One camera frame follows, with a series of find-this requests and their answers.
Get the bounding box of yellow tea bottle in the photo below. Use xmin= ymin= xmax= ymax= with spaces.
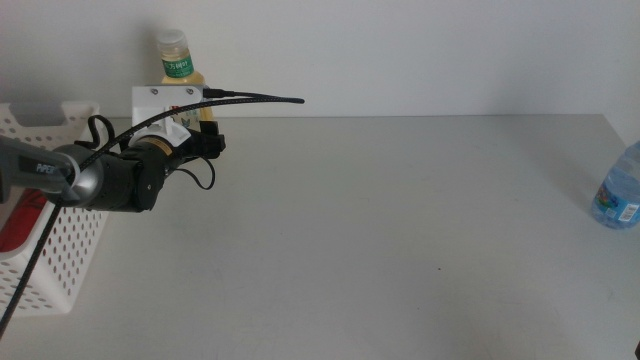
xmin=155 ymin=28 xmax=215 ymax=124

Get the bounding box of red soda can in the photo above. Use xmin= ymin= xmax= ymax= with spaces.
xmin=0 ymin=187 xmax=49 ymax=254

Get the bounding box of clear water bottle blue label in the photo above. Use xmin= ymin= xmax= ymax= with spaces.
xmin=589 ymin=140 xmax=640 ymax=230

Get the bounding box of white perforated plastic basket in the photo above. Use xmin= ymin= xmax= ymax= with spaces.
xmin=0 ymin=101 xmax=110 ymax=316

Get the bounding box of thin black left gripper wire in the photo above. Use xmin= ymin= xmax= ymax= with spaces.
xmin=87 ymin=114 xmax=217 ymax=192

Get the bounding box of black braided left camera cable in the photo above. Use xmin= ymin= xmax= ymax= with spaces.
xmin=0 ymin=88 xmax=306 ymax=341

